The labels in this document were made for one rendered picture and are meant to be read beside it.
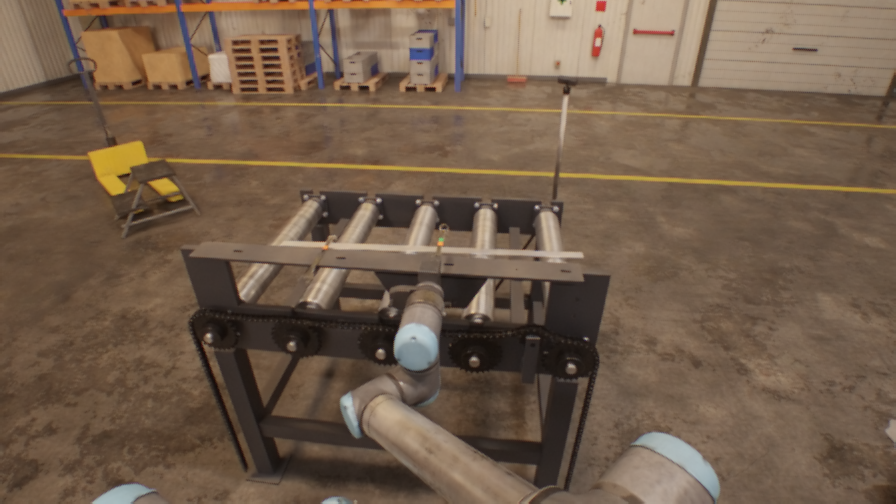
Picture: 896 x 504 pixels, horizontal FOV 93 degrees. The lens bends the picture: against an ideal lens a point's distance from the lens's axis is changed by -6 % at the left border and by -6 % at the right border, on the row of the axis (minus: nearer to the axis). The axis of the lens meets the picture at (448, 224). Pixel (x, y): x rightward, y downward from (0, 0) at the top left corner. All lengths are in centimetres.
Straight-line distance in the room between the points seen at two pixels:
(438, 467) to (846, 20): 1185
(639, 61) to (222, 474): 988
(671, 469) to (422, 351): 51
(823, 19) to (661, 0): 324
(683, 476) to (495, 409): 184
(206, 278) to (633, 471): 138
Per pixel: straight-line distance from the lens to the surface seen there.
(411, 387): 103
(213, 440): 257
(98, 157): 603
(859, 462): 294
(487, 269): 130
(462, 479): 73
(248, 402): 199
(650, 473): 66
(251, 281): 185
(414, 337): 94
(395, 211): 235
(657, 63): 1069
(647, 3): 1047
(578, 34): 1030
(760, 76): 1155
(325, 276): 177
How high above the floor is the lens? 190
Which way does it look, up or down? 29 degrees down
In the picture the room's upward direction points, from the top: straight up
